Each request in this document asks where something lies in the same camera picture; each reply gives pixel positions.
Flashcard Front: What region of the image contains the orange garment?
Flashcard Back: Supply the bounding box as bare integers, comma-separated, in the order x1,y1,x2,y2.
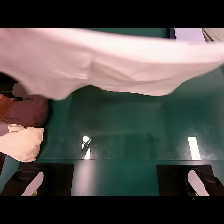
0,93,18,119

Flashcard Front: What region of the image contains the maroon garment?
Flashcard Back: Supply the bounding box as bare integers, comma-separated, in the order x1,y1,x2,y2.
7,82,50,128

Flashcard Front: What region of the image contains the white T-shirt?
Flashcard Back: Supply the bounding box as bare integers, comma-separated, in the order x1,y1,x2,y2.
0,28,224,101

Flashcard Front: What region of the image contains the cream garment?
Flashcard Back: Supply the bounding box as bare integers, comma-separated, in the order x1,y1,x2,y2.
0,124,45,163

